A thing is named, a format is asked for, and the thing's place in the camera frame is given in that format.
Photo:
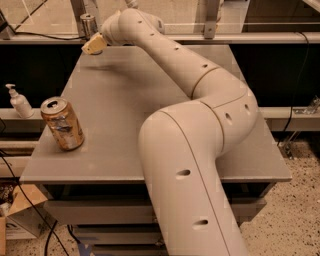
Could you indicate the grey metal post left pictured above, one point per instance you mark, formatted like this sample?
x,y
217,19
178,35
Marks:
x,y
78,8

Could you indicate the white pump bottle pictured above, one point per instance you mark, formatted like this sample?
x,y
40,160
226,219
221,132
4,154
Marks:
x,y
19,102

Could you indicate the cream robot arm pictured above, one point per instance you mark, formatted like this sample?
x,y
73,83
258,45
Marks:
x,y
179,144

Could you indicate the silver redbull can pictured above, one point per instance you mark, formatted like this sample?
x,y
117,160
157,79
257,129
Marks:
x,y
89,25

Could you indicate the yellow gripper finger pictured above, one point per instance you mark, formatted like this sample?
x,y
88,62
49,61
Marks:
x,y
96,44

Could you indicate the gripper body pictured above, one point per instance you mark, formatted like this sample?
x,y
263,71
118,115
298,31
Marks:
x,y
107,34

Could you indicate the cardboard box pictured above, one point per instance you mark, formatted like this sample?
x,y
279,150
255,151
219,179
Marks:
x,y
25,217

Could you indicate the orange soda can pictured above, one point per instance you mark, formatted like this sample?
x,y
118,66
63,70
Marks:
x,y
63,123

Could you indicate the grey metal post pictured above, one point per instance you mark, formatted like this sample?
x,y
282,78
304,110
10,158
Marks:
x,y
211,17
78,8

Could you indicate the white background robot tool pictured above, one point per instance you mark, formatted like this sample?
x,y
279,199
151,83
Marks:
x,y
132,4

